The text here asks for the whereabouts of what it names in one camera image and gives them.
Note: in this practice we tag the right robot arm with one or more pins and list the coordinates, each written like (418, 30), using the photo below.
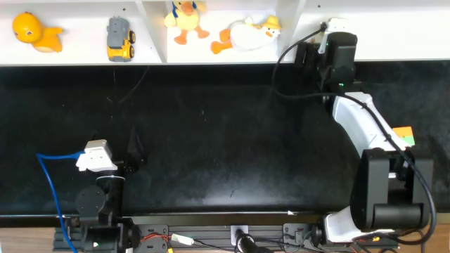
(372, 189)

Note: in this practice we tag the yellow rubber duck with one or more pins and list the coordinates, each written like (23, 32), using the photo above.
(33, 31)

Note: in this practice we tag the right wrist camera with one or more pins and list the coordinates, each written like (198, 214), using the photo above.
(337, 24)

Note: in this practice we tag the grey and yellow toy truck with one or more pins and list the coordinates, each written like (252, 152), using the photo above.
(119, 38)

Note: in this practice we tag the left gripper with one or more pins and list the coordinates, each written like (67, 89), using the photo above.
(129, 166)

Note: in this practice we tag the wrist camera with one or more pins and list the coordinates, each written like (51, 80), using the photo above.
(95, 156)
(337, 24)

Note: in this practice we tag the mounting rail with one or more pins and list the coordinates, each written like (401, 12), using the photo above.
(211, 239)

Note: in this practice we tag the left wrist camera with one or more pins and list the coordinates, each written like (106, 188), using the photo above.
(95, 156)

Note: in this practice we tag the white shelf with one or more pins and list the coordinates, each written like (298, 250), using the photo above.
(386, 38)

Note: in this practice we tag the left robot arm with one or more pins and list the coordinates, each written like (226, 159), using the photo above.
(92, 204)

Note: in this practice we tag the white plush duck yellow hat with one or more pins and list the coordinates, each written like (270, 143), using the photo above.
(247, 37)

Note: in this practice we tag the many-coloured puzzle cube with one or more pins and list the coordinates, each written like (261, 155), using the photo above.
(406, 135)

